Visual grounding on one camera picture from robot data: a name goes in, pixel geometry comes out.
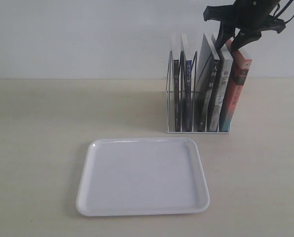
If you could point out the black and white book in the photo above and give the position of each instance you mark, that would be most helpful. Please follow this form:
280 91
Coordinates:
205 78

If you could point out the white plastic tray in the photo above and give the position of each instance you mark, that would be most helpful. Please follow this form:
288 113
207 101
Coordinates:
142 176

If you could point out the black spine thin book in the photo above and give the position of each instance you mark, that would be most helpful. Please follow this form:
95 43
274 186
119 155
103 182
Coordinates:
175 50

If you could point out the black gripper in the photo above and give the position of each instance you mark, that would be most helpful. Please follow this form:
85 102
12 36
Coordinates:
249 16

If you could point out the grey white spine book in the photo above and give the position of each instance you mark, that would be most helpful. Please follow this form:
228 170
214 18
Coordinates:
220 85

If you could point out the dark blue spine book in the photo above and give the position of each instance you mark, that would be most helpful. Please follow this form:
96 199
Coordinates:
187 60

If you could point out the white wire book rack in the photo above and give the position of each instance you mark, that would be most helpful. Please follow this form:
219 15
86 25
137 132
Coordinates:
170 96

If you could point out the red spine book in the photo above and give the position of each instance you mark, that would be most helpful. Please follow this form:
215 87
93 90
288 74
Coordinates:
238 74

